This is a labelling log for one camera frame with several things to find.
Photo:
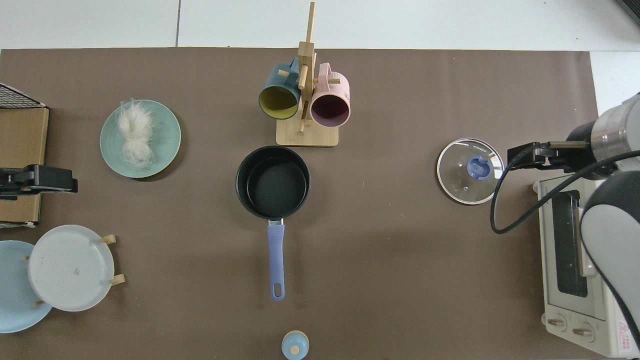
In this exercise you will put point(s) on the teal mug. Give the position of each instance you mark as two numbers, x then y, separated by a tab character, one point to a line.
280	85

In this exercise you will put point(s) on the small blue round bell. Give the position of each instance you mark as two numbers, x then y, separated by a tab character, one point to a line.
295	346

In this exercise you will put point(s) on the pale green plate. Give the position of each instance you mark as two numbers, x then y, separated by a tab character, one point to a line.
167	135

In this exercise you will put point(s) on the glass lid with blue knob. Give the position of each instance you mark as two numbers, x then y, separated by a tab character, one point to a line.
462	185

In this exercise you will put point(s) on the dark corner equipment piece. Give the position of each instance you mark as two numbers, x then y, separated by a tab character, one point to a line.
632	9

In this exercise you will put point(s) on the wooden cup stand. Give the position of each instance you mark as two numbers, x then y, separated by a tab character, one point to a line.
310	137

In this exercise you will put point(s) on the pink ribbed mug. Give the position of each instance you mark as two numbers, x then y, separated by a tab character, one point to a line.
332	90

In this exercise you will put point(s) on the grey plate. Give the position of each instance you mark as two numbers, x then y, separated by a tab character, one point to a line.
70	267

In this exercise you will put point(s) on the white vermicelli bundle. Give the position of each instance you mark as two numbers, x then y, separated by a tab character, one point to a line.
135	135

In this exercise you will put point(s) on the brown table cloth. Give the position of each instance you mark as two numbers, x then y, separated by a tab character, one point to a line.
400	280

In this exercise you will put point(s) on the wooden plate rack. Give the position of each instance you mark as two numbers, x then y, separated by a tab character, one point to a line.
117	280

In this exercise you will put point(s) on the light blue plate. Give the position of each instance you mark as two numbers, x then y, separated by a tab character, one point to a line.
15	295

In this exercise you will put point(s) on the pale toaster oven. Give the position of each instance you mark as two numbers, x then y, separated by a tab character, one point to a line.
555	280

